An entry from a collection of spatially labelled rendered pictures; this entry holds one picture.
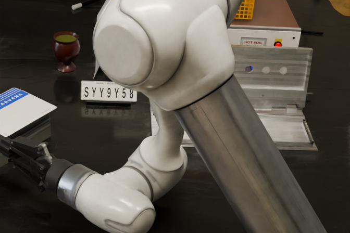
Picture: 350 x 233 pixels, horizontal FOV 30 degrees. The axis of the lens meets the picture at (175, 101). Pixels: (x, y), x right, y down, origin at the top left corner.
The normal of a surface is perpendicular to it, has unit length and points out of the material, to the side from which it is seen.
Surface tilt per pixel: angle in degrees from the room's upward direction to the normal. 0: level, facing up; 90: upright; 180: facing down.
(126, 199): 21
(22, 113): 0
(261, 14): 0
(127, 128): 0
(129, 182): 15
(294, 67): 80
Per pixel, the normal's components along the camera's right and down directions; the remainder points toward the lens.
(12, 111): 0.07, -0.84
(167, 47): 0.55, 0.18
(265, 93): 0.07, 0.37
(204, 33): 0.73, -0.18
